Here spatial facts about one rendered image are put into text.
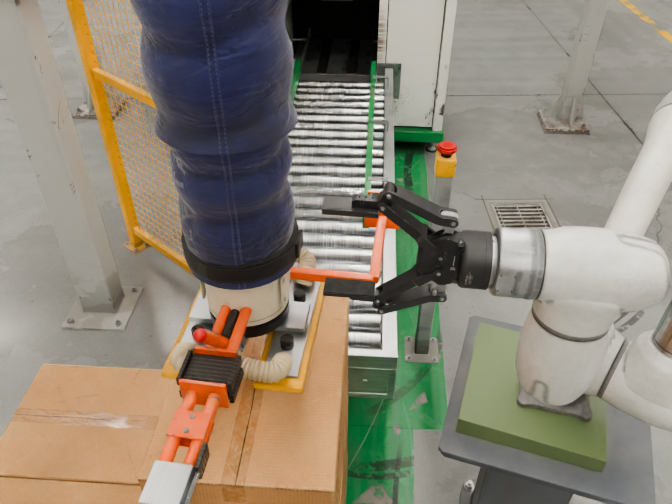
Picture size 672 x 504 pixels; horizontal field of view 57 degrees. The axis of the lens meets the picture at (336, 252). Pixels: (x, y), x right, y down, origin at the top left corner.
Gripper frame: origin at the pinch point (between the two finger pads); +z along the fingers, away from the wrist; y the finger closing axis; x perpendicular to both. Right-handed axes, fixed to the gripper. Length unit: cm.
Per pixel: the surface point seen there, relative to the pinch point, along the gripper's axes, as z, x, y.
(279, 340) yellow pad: 14, 24, 45
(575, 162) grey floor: -122, 305, 158
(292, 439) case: 10, 13, 63
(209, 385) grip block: 21.0, 0.8, 32.2
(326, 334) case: 7, 44, 63
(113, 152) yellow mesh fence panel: 130, 183, 99
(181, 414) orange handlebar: 24.3, -4.5, 33.6
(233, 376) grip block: 17.6, 3.5, 32.5
